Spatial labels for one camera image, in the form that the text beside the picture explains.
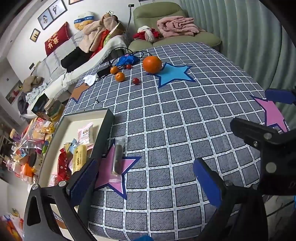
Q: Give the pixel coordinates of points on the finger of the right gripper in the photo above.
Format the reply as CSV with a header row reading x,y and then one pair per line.
x,y
253,134
280,95

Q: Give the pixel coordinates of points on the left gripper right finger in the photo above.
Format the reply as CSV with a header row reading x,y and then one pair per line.
x,y
210,181

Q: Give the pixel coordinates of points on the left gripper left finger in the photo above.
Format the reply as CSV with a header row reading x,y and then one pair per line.
x,y
80,182

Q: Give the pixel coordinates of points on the red festive snack packet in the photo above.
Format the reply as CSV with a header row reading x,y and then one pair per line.
x,y
62,171

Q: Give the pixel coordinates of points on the yellow corn snack packet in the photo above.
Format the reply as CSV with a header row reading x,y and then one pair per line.
x,y
79,157

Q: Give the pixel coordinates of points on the pink cranberry crisp packet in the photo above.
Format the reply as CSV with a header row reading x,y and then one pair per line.
x,y
85,134

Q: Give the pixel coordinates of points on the clear-wrapped dark snack stick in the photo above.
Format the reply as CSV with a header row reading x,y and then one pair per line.
x,y
116,165

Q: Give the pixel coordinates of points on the pile of bagged snacks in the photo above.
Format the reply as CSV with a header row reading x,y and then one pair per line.
x,y
29,148

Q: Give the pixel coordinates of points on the pink star cutout right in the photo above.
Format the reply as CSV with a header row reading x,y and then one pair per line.
x,y
273,116

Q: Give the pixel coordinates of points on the pink star cutout near tray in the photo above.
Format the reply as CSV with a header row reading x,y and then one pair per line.
x,y
104,171

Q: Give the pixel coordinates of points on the green-sided cardboard tray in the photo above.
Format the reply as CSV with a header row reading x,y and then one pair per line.
x,y
66,137

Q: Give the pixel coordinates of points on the stacked tin jar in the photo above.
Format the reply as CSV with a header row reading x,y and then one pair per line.
x,y
54,109

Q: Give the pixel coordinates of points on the grey checkered tablecloth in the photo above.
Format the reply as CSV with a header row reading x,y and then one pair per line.
x,y
170,127

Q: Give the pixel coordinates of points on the brown star cutout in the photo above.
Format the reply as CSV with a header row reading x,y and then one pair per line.
x,y
77,92

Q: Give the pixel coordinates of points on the blue star cutout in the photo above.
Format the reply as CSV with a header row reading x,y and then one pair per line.
x,y
170,73

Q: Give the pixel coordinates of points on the white crumpled tissue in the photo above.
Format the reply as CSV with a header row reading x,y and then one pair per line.
x,y
90,79

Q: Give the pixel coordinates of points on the grey sofa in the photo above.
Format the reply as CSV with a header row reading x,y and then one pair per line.
x,y
57,73

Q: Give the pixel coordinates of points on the small mandarin near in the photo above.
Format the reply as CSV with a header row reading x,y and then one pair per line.
x,y
120,77

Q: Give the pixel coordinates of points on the small mandarin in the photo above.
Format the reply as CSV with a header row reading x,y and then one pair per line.
x,y
120,77
114,70

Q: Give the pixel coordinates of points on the black power adapter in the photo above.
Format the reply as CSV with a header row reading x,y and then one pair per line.
x,y
103,72

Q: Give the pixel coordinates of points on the cherry tomato near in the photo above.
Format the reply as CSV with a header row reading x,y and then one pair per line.
x,y
136,81

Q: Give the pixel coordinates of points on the small mandarin far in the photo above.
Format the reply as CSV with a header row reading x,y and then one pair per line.
x,y
114,70

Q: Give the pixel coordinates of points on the large orange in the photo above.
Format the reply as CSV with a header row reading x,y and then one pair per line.
x,y
152,64

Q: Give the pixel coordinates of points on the pink blanket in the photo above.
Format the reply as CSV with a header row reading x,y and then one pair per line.
x,y
172,26

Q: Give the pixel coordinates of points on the black folded clothing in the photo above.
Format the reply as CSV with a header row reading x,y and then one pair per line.
x,y
75,59

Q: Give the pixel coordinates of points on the blue crumpled bag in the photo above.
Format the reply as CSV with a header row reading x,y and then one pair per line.
x,y
127,59

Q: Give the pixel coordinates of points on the red white plush toy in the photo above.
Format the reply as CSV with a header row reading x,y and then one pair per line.
x,y
148,34

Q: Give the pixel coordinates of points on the red embroidered cushion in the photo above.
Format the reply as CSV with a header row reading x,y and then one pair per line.
x,y
57,39

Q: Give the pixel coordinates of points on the beige fleece coat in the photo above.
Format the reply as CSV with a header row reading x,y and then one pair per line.
x,y
93,32

